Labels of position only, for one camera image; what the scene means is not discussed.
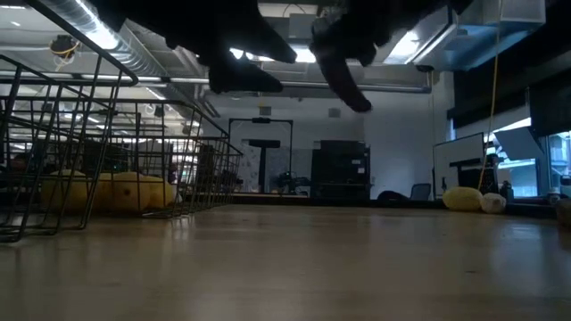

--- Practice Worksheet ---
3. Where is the large rectangular air duct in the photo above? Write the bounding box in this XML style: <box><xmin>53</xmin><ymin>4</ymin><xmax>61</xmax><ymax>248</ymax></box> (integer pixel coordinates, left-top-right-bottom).
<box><xmin>412</xmin><ymin>0</ymin><xmax>548</xmax><ymax>71</ymax></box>

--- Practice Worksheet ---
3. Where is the black aluminium table frame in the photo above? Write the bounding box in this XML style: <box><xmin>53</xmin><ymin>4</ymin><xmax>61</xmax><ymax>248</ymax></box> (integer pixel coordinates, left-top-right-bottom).
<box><xmin>231</xmin><ymin>195</ymin><xmax>559</xmax><ymax>220</ymax></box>

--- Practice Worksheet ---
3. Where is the long horizontal metal pipe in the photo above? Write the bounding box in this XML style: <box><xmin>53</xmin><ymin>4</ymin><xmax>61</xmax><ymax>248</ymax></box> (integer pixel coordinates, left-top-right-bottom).
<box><xmin>146</xmin><ymin>76</ymin><xmax>432</xmax><ymax>94</ymax></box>

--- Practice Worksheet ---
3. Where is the grey ceiling junction box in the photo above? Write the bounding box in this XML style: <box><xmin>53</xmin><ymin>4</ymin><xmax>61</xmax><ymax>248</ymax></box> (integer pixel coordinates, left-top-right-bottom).
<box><xmin>288</xmin><ymin>12</ymin><xmax>319</xmax><ymax>40</ymax></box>

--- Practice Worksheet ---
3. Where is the rectangular wire basket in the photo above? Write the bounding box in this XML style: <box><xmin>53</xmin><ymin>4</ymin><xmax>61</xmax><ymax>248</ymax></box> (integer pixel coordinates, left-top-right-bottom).
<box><xmin>0</xmin><ymin>0</ymin><xmax>140</xmax><ymax>244</ymax></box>
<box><xmin>57</xmin><ymin>100</ymin><xmax>233</xmax><ymax>219</ymax></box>
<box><xmin>133</xmin><ymin>133</ymin><xmax>245</xmax><ymax>210</ymax></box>

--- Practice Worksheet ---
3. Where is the whiteboard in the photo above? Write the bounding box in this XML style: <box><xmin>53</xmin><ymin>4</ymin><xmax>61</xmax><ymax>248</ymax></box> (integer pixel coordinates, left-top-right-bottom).
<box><xmin>432</xmin><ymin>132</ymin><xmax>487</xmax><ymax>195</ymax></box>

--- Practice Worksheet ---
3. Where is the grey office chair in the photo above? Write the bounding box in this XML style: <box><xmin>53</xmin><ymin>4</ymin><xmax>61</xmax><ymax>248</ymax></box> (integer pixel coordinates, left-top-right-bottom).
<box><xmin>410</xmin><ymin>182</ymin><xmax>433</xmax><ymax>202</ymax></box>

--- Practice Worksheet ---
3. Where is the black portal frame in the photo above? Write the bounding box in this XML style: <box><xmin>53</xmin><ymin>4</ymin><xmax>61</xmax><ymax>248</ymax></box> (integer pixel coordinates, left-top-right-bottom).
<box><xmin>227</xmin><ymin>117</ymin><xmax>294</xmax><ymax>195</ymax></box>

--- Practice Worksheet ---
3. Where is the hanging yellow cable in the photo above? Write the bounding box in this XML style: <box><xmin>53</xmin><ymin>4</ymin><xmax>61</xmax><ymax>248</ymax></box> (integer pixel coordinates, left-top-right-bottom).
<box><xmin>477</xmin><ymin>0</ymin><xmax>503</xmax><ymax>191</ymax></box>

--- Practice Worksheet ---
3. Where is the distant wooden table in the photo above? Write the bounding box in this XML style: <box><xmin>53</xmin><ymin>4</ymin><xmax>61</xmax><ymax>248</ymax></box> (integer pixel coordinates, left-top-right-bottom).
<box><xmin>231</xmin><ymin>191</ymin><xmax>309</xmax><ymax>197</ymax></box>

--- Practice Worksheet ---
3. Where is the black round ceiling device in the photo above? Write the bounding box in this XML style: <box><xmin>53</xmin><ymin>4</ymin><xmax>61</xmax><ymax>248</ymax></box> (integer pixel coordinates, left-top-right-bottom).
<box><xmin>48</xmin><ymin>34</ymin><xmax>80</xmax><ymax>62</ymax></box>

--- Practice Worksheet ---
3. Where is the black T-shaped stand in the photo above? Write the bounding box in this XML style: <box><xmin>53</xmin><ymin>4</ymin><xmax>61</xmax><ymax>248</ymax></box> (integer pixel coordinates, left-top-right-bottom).
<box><xmin>243</xmin><ymin>139</ymin><xmax>282</xmax><ymax>193</ymax></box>

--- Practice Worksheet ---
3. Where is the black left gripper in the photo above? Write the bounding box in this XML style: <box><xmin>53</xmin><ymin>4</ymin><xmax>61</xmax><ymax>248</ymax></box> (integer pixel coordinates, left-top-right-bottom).
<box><xmin>88</xmin><ymin>0</ymin><xmax>299</xmax><ymax>95</ymax></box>

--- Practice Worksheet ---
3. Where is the black cabinet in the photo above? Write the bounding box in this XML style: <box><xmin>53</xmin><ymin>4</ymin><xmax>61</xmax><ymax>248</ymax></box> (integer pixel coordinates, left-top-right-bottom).
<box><xmin>310</xmin><ymin>140</ymin><xmax>371</xmax><ymax>200</ymax></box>

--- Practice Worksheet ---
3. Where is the fluorescent ceiling light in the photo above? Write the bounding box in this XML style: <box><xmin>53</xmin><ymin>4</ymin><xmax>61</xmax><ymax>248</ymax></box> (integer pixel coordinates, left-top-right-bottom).
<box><xmin>228</xmin><ymin>46</ymin><xmax>269</xmax><ymax>62</ymax></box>
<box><xmin>292</xmin><ymin>44</ymin><xmax>319</xmax><ymax>64</ymax></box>

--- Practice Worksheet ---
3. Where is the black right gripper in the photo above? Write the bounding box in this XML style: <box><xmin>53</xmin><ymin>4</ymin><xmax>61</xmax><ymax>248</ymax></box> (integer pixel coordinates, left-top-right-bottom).
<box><xmin>310</xmin><ymin>0</ymin><xmax>402</xmax><ymax>113</ymax></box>

